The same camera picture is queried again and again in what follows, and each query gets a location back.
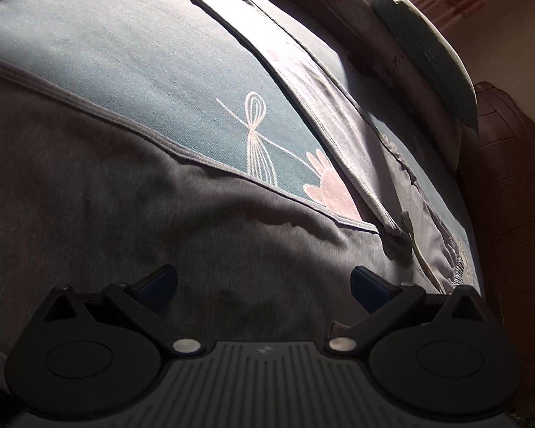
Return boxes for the grey drawstring sweatpants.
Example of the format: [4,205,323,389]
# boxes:
[0,0,473,428]

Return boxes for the folded floral quilt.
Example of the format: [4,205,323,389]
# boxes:
[259,0,463,174]

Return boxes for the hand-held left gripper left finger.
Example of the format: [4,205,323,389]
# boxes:
[42,264,203,357]

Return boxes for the teal pillow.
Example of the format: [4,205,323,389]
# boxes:
[365,0,480,134]

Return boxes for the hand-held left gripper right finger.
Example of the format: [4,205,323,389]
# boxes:
[325,265,489,356]

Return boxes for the teal printed bed sheet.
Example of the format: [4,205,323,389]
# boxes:
[0,0,486,299]

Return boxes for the wooden headboard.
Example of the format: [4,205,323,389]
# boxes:
[455,81,535,428]

